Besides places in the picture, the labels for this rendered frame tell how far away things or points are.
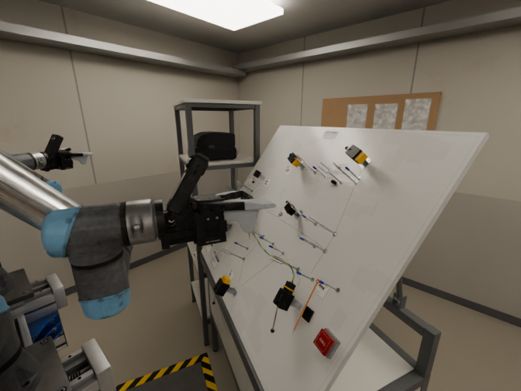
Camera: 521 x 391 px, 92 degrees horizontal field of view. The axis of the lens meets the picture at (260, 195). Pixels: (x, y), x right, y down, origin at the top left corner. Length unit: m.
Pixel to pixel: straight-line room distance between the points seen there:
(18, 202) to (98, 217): 0.18
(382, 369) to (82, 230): 1.14
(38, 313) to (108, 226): 0.88
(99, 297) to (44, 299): 0.78
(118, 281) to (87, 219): 0.12
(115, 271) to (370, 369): 1.03
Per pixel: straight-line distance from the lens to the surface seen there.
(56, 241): 0.47
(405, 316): 1.23
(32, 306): 1.29
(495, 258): 3.07
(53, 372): 0.86
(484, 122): 2.84
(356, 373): 1.23
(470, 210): 2.93
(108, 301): 0.51
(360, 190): 0.99
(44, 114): 2.98
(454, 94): 2.86
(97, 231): 0.45
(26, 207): 0.60
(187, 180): 0.44
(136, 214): 0.45
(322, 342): 0.85
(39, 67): 3.02
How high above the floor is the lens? 1.73
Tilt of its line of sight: 17 degrees down
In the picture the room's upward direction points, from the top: straight up
